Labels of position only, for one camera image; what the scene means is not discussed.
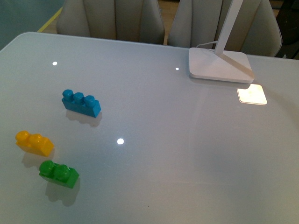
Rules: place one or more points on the yellow two-stud toy block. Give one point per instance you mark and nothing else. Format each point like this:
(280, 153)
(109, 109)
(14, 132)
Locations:
(34, 143)

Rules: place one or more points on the blue three-stud toy block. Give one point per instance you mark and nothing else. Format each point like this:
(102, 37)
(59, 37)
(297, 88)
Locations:
(77, 102)

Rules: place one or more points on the green two-stud toy block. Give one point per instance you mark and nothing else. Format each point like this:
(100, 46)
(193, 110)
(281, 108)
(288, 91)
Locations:
(59, 174)

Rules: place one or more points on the white desk lamp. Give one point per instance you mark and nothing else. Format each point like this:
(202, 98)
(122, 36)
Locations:
(219, 64)

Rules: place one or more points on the beige chair on left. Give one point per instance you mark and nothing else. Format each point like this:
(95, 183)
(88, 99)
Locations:
(125, 20)

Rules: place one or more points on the beige chair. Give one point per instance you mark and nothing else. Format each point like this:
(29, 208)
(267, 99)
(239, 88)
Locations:
(125, 20)
(198, 23)

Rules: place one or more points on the beige chair on right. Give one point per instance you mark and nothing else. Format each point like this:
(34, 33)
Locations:
(198, 23)

